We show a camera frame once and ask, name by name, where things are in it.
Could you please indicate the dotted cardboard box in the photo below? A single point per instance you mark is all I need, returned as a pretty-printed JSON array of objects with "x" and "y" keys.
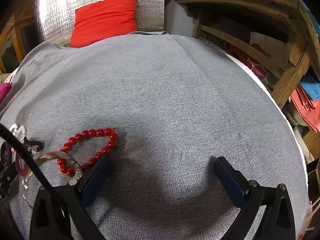
[{"x": 265, "y": 47}]

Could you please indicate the clear bangle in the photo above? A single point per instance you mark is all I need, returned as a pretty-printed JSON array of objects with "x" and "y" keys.
[{"x": 50, "y": 155}]

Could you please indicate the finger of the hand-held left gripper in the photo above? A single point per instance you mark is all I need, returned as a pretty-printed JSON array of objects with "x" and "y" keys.
[{"x": 7, "y": 180}]

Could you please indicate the grey blanket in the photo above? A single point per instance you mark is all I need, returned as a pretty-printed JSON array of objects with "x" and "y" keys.
[{"x": 162, "y": 92}]

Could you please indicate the silver insulation mat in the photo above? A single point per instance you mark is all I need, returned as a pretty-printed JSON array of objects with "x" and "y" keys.
[{"x": 57, "y": 12}]

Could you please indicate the pink cushion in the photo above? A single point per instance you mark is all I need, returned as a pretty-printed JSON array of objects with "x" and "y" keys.
[{"x": 4, "y": 92}]

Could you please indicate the red cushion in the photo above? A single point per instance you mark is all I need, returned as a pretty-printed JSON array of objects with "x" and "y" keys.
[{"x": 105, "y": 20}]

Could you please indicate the blue paper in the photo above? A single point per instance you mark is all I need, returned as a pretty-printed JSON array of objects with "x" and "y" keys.
[{"x": 311, "y": 85}]

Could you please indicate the wooden cabinet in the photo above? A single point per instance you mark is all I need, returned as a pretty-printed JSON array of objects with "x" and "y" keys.
[{"x": 17, "y": 35}]

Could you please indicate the wooden shelf frame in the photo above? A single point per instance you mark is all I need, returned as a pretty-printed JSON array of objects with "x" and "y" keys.
[{"x": 250, "y": 2}]

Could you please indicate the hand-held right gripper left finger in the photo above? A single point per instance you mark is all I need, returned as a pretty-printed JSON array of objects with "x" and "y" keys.
[{"x": 96, "y": 180}]

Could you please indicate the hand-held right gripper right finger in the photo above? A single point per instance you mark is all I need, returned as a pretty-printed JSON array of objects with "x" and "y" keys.
[{"x": 232, "y": 182}]

